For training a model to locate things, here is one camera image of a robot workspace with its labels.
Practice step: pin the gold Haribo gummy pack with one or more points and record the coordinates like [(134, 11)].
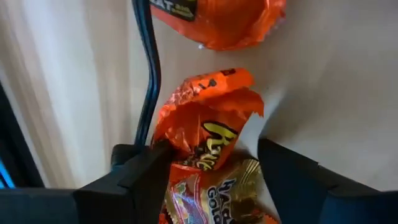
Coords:
[(224, 199)]

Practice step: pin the orange Reese's candy pack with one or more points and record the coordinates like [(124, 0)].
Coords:
[(199, 118)]

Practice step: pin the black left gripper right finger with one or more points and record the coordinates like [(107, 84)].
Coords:
[(289, 180)]

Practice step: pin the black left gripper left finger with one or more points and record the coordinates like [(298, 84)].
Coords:
[(133, 193)]

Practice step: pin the orange KitKat candy pack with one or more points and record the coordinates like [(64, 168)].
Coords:
[(224, 21)]

